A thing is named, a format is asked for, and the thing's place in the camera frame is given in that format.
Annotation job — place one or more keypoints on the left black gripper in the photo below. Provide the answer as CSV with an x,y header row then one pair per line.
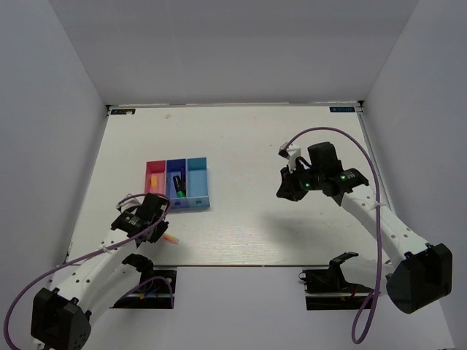
x,y
162,227

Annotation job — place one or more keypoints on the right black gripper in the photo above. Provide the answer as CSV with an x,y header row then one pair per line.
x,y
288,189

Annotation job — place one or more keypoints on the yellow pink highlighter pen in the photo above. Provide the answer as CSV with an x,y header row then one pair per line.
x,y
171,239

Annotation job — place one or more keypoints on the green capped black highlighter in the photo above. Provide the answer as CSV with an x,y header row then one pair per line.
x,y
177,186

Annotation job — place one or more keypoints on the orange capped highlighter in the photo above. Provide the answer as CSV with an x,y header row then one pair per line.
x,y
154,183

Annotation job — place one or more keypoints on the purple capped black highlighter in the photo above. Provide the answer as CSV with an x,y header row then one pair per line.
x,y
183,181

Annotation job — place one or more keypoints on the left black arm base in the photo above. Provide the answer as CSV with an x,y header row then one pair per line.
x,y
154,295

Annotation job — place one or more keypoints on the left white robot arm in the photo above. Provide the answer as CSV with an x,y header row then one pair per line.
x,y
62,318

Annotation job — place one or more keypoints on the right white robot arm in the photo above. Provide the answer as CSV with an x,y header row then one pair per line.
x,y
418,272

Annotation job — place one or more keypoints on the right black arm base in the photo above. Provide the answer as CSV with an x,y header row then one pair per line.
x,y
322,293

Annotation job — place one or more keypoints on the pink container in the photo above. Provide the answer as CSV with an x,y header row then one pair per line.
x,y
159,168

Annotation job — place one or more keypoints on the dark blue container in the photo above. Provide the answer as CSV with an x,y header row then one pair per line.
x,y
176,171

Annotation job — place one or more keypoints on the light blue container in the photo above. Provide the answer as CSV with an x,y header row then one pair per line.
x,y
197,183

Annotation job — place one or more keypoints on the right blue corner label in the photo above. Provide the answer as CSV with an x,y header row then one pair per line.
x,y
342,109

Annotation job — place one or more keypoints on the blue corner label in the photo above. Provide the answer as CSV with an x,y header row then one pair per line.
x,y
342,109
122,111

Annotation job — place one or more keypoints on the left blue corner label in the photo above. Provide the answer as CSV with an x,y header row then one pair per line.
x,y
122,111

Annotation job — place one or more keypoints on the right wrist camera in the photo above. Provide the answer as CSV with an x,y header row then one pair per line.
x,y
290,152

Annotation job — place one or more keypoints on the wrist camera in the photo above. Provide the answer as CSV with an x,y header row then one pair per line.
x,y
290,152
125,203

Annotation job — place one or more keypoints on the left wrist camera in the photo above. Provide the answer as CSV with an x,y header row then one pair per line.
x,y
125,203

